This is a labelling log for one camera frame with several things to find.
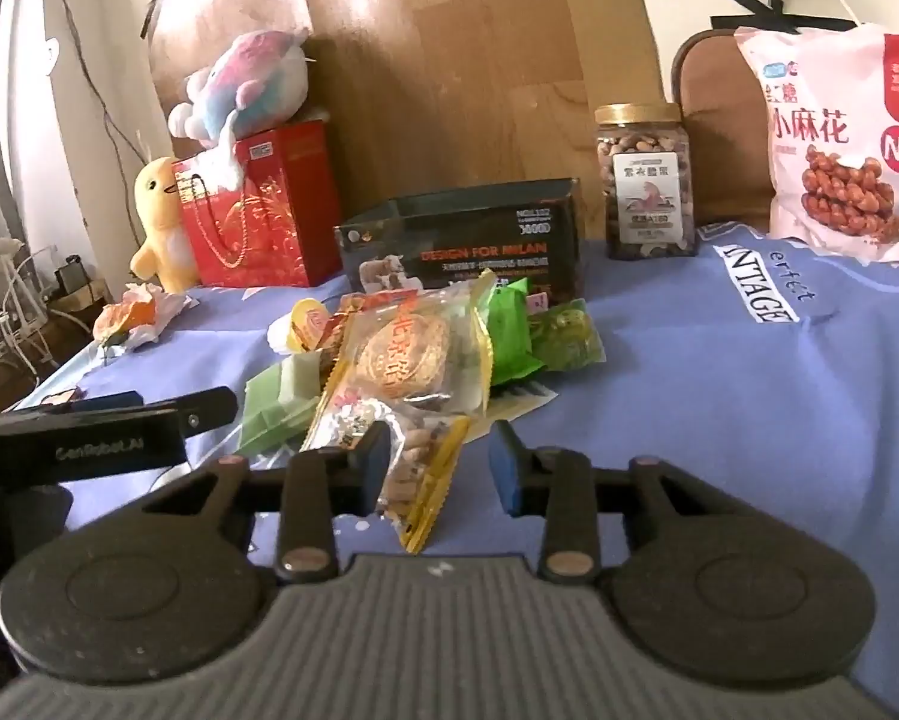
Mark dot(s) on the large pink snack bag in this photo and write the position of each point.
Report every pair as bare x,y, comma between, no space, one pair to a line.
831,135

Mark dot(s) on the red box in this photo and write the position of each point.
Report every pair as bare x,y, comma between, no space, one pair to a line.
284,225

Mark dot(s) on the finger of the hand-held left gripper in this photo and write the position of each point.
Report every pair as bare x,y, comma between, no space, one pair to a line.
209,409
108,401

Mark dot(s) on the orange mooncake packet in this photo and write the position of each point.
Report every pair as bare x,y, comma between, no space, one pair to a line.
404,349

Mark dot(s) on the black power adapter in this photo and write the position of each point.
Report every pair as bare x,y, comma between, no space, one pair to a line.
72,276

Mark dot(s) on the yellow-green clear snack packet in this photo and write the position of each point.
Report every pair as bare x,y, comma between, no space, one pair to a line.
565,334

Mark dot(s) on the brown chair back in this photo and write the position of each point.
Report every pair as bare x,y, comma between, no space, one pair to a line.
719,127

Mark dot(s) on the small yellow-lidded jelly cup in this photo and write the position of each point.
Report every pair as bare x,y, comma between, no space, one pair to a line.
299,322

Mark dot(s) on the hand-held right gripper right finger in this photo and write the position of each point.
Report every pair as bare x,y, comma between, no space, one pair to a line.
505,472

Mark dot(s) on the clear peanut packet yellow edges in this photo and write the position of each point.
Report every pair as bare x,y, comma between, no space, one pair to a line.
421,465

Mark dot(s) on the yellow plush duck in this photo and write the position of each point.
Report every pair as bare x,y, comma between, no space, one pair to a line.
157,214

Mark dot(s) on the blue printed blanket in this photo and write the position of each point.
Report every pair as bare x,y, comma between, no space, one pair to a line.
681,390

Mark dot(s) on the bright green snack packet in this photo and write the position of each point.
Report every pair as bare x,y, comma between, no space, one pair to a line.
509,337

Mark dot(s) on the pastel plush whale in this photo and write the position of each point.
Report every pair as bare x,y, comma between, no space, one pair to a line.
254,82

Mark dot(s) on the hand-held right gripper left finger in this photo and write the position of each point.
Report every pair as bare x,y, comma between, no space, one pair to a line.
378,459

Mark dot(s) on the pale green snack packet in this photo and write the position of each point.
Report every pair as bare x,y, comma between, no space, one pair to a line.
277,409

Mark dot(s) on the orange white crumpled wrapper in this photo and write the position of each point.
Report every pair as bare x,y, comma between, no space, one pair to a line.
138,315

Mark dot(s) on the black cardboard box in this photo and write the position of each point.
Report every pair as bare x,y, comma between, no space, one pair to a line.
479,255

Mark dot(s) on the white paper card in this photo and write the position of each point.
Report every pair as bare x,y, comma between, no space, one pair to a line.
526,397

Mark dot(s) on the clear nut jar gold lid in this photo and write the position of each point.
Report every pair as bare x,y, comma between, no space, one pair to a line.
648,187

